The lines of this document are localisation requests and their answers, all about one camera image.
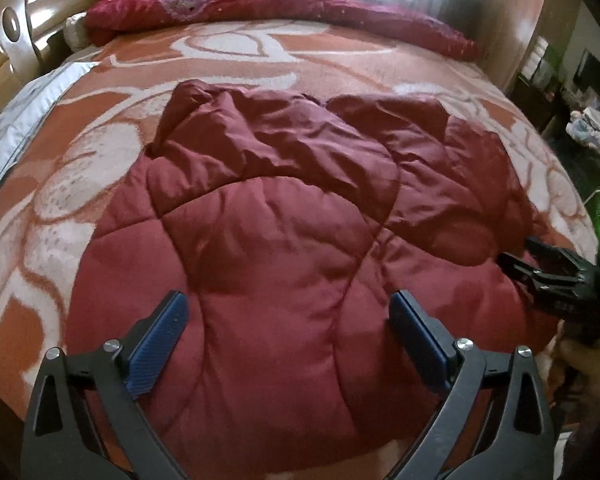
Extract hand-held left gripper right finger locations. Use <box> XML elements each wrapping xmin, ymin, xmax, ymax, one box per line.
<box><xmin>389</xmin><ymin>290</ymin><xmax>567</xmax><ymax>480</ymax></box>

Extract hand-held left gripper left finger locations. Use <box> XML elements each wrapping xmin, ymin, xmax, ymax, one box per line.
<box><xmin>20</xmin><ymin>290</ymin><xmax>189</xmax><ymax>480</ymax></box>

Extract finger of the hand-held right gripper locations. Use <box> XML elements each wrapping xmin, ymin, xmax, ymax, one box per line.
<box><xmin>496</xmin><ymin>251</ymin><xmax>583</xmax><ymax>313</ymax></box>
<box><xmin>524</xmin><ymin>236</ymin><xmax>597</xmax><ymax>281</ymax></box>

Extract red quilted jacket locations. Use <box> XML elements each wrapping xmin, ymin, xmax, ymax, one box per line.
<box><xmin>65</xmin><ymin>80</ymin><xmax>556</xmax><ymax>473</ymax></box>

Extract person's right hand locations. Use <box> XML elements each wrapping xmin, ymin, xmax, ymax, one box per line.
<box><xmin>550</xmin><ymin>322</ymin><xmax>600</xmax><ymax>403</ymax></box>

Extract pile of household clutter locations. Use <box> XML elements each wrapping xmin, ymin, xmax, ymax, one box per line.
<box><xmin>564</xmin><ymin>104</ymin><xmax>600</xmax><ymax>148</ymax></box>

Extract stack of white boxes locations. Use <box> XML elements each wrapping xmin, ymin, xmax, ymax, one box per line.
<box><xmin>524</xmin><ymin>34</ymin><xmax>552</xmax><ymax>82</ymax></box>

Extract wooden wardrobe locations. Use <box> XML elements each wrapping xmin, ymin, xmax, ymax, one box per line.
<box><xmin>420</xmin><ymin>0</ymin><xmax>552</xmax><ymax>102</ymax></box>

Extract orange white patterned blanket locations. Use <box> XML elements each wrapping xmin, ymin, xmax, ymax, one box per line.
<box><xmin>0</xmin><ymin>19</ymin><xmax>600</xmax><ymax>413</ymax></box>

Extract grey white bed sheet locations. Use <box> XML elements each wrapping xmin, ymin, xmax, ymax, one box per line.
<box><xmin>0</xmin><ymin>59</ymin><xmax>97</xmax><ymax>218</ymax></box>

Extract small white pillow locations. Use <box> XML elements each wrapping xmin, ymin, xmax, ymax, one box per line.
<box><xmin>62</xmin><ymin>14</ymin><xmax>90</xmax><ymax>52</ymax></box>

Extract wooden headboard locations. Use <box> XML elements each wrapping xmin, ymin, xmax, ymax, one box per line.
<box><xmin>0</xmin><ymin>0</ymin><xmax>117</xmax><ymax>107</ymax></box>

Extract red dotted rolled quilt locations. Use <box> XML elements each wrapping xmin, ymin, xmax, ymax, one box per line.
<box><xmin>84</xmin><ymin>0</ymin><xmax>481</xmax><ymax>62</ymax></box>

